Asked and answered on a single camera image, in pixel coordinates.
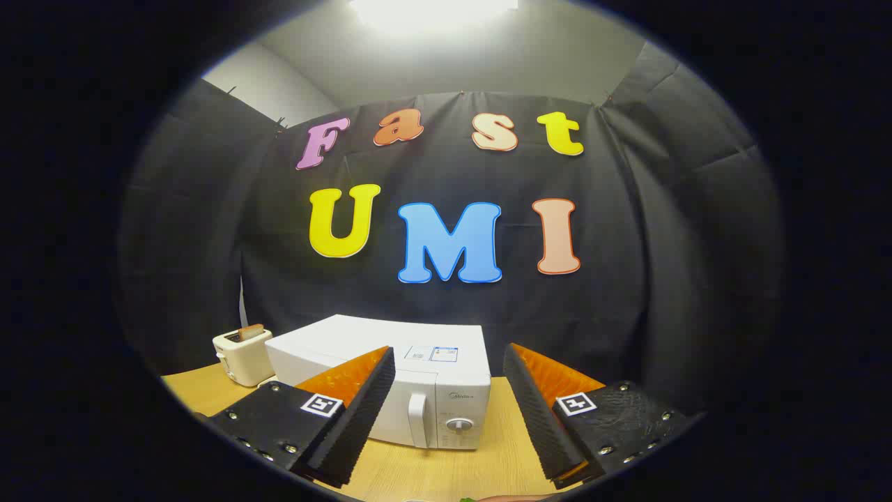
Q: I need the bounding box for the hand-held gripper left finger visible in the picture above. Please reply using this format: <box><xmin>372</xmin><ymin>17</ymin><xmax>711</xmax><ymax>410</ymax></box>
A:
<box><xmin>206</xmin><ymin>346</ymin><xmax>397</xmax><ymax>489</ymax></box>

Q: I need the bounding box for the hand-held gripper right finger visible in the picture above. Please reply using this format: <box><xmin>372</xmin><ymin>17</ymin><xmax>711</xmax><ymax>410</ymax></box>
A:
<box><xmin>502</xmin><ymin>342</ymin><xmax>705</xmax><ymax>490</ymax></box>

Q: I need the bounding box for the white microwave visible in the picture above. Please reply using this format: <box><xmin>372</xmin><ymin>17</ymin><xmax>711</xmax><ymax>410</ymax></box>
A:
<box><xmin>265</xmin><ymin>314</ymin><xmax>492</xmax><ymax>450</ymax></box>

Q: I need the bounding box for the cream toaster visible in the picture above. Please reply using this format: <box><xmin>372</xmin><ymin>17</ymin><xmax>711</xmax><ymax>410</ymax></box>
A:
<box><xmin>213</xmin><ymin>326</ymin><xmax>274</xmax><ymax>388</ymax></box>

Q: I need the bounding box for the black backdrop cloth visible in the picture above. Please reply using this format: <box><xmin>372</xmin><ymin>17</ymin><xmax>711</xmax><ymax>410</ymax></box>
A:
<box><xmin>118</xmin><ymin>42</ymin><xmax>788</xmax><ymax>412</ymax></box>

